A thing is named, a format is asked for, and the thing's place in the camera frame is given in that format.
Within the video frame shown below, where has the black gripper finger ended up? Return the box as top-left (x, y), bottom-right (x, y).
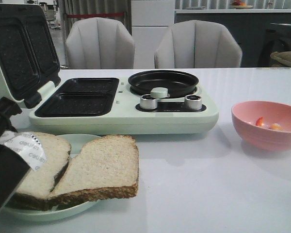
top-left (0, 145), bottom-right (30, 210)
top-left (0, 97), bottom-right (22, 137)

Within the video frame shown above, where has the bread slice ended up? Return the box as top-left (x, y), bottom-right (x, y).
top-left (10, 132), bottom-right (71, 211)
top-left (50, 135), bottom-right (139, 205)

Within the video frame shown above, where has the mint green sandwich maker lid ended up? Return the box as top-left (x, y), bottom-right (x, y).
top-left (0, 3), bottom-right (61, 109)

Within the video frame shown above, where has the cooked shrimp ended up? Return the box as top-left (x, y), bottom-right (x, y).
top-left (269, 123), bottom-right (283, 131)
top-left (255, 117), bottom-right (264, 127)

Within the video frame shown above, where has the pink plastic bowl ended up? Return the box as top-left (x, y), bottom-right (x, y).
top-left (231, 101), bottom-right (291, 151)

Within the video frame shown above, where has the mint green breakfast maker base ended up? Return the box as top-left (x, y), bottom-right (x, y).
top-left (29, 77), bottom-right (219, 135)

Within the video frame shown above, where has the mint green round plate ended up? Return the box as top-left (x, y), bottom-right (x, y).
top-left (0, 133), bottom-right (105, 222)

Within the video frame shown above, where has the left grey upholstered chair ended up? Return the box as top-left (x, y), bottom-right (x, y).
top-left (65, 17), bottom-right (135, 69)

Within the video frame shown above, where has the grey upholstered chair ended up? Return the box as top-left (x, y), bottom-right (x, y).
top-left (154, 20), bottom-right (243, 69)
top-left (65, 17), bottom-right (135, 69)

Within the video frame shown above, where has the red barrier belt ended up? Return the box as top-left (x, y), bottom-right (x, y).
top-left (65, 12), bottom-right (126, 18)

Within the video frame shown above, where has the left silver control knob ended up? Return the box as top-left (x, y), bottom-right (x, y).
top-left (140, 94), bottom-right (158, 110)

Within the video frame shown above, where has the silver control knob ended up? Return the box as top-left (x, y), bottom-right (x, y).
top-left (140, 94), bottom-right (158, 110)
top-left (184, 95), bottom-right (202, 111)

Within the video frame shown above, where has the white refrigerator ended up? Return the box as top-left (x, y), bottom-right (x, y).
top-left (131, 0), bottom-right (175, 69)

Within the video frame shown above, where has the black round frying pan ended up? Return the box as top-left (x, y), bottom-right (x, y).
top-left (128, 70), bottom-right (199, 98)

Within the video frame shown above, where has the right silver control knob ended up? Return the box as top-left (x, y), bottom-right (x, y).
top-left (184, 95), bottom-right (202, 111)

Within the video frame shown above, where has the right grey upholstered chair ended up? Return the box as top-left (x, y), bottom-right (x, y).
top-left (154, 20), bottom-right (243, 69)

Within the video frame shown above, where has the fruit plate on counter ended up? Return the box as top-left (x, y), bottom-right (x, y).
top-left (230, 0), bottom-right (253, 9)

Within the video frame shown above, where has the dark grey kitchen counter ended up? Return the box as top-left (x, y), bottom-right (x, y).
top-left (175, 9), bottom-right (291, 67)

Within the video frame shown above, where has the dark washing machine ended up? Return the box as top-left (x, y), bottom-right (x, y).
top-left (258, 23), bottom-right (291, 67)

